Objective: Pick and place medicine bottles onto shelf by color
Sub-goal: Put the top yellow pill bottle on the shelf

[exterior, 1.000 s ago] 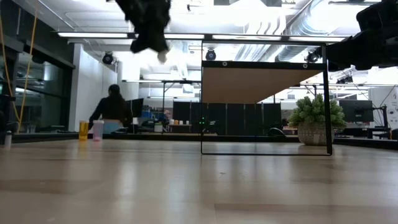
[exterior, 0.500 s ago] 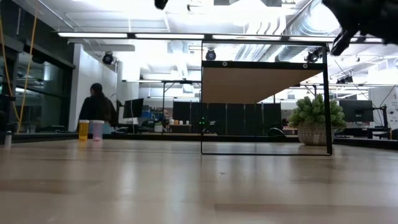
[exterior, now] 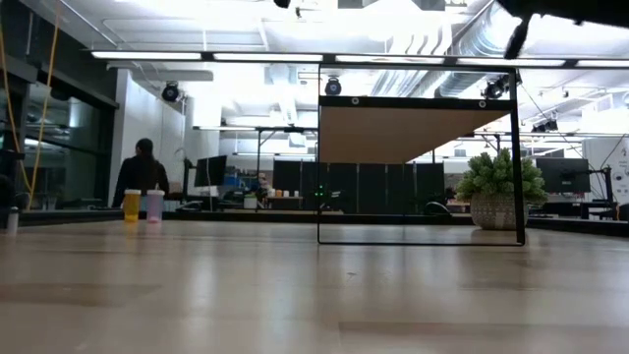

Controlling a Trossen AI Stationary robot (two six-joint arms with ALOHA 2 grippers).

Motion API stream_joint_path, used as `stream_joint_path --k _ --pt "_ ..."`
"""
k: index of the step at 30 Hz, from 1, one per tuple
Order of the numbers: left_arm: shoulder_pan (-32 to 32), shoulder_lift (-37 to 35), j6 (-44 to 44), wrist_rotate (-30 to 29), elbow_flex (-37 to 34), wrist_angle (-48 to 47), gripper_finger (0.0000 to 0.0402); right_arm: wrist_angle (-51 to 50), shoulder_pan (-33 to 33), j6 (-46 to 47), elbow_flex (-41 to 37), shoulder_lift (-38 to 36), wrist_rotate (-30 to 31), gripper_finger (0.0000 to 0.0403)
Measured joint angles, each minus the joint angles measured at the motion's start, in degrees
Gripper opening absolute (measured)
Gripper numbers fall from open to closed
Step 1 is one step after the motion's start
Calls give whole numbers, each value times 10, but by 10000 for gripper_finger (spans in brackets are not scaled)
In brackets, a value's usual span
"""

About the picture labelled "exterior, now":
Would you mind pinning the pink pill bottle white cap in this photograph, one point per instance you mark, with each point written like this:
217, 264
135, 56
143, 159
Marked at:
155, 209

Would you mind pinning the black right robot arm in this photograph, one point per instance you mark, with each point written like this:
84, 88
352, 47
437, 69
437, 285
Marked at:
611, 12

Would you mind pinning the long ceiling light bar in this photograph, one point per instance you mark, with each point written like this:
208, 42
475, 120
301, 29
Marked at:
265, 57

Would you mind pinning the black ceiling spotlight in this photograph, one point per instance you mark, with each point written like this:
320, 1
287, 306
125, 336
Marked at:
494, 89
170, 92
333, 87

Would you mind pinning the green artificial potted plant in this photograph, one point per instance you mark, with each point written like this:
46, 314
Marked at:
491, 177

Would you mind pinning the black computer monitor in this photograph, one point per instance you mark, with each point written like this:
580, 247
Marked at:
562, 174
211, 170

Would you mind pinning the white board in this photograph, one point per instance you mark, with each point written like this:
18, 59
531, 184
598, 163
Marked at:
621, 172

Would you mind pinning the black partition panels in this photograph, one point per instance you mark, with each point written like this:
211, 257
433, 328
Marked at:
373, 189

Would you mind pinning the person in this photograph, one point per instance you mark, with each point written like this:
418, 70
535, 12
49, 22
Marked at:
140, 177

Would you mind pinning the yellow plastic cup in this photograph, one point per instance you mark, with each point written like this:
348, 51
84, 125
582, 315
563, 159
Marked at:
131, 209

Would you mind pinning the small white cylinder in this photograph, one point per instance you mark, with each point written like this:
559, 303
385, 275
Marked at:
12, 221

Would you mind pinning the silver ventilation duct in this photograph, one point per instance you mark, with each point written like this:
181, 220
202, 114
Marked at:
457, 83

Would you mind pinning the black frame desk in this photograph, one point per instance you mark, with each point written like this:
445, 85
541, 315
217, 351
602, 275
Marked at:
259, 157

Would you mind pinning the wooden shelf black metal frame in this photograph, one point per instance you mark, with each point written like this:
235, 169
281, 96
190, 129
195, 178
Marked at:
393, 133

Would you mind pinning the black table frame rails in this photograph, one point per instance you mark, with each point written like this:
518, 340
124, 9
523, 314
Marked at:
221, 216

